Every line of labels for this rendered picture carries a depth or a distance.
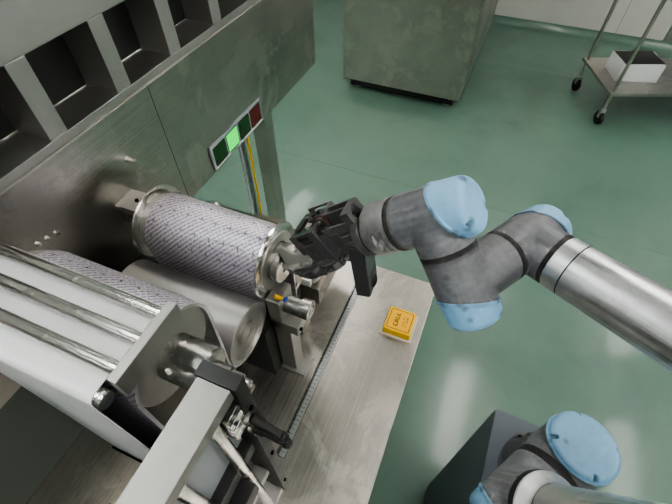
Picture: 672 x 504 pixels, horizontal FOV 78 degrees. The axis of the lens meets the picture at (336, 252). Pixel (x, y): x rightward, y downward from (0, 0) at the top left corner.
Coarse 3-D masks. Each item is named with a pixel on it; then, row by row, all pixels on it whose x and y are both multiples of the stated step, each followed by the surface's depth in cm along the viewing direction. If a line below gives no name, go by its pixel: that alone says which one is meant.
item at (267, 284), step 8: (152, 200) 78; (144, 216) 77; (144, 224) 77; (144, 232) 77; (280, 232) 74; (288, 232) 77; (144, 240) 78; (272, 240) 72; (280, 240) 74; (288, 240) 78; (272, 248) 72; (264, 264) 71; (264, 272) 72; (264, 280) 73; (264, 288) 74
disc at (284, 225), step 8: (280, 224) 73; (288, 224) 76; (272, 232) 71; (264, 248) 70; (264, 256) 71; (256, 264) 69; (256, 272) 70; (256, 280) 70; (256, 288) 71; (272, 288) 79; (264, 296) 76
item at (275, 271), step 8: (288, 248) 74; (272, 256) 72; (280, 256) 72; (272, 264) 72; (280, 264) 73; (272, 272) 73; (280, 272) 74; (288, 272) 78; (272, 280) 75; (280, 280) 76
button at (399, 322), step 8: (392, 312) 107; (400, 312) 107; (408, 312) 107; (392, 320) 105; (400, 320) 105; (408, 320) 105; (384, 328) 104; (392, 328) 104; (400, 328) 104; (408, 328) 104; (400, 336) 104; (408, 336) 103
